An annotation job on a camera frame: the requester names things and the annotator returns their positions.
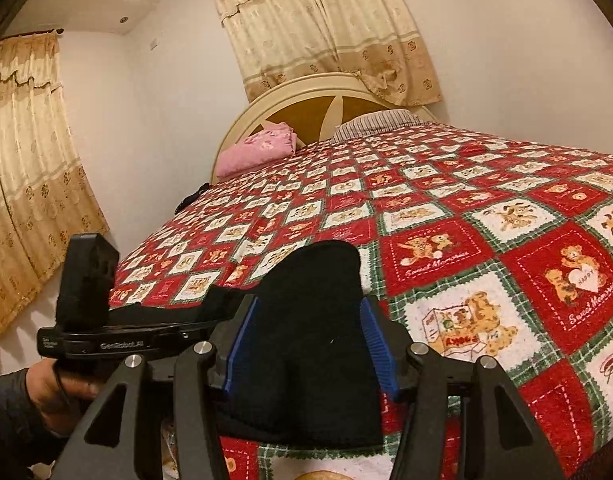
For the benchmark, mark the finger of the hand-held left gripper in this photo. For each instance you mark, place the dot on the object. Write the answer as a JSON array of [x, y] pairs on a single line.
[[186, 335]]

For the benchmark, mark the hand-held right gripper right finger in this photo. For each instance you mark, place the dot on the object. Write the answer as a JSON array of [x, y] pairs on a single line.
[[379, 345]]

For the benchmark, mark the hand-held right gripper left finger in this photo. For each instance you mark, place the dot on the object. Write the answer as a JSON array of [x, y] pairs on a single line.
[[239, 350]]

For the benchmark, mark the black pants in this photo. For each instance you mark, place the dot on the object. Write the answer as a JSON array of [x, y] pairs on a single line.
[[311, 310]]

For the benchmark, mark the person's left hand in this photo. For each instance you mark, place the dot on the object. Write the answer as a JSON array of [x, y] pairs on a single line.
[[61, 387]]

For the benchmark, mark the beige floral curtain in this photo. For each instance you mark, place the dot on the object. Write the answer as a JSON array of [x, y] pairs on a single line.
[[326, 30], [31, 185]]

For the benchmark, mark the black item on bed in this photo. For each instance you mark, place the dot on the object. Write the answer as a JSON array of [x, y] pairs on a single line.
[[191, 195]]

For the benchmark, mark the red bear printed blanket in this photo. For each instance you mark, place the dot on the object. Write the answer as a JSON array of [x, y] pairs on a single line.
[[486, 240]]

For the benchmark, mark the pink folded pillow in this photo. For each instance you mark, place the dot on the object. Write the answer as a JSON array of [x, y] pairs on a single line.
[[259, 152]]

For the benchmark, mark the striped pillow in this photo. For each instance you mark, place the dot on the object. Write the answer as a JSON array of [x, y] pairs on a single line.
[[376, 122]]

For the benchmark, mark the cream wooden headboard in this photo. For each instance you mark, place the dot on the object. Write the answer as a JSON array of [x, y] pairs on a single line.
[[306, 112]]

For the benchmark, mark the dark curtain rod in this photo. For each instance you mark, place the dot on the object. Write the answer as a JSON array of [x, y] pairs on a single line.
[[31, 34]]

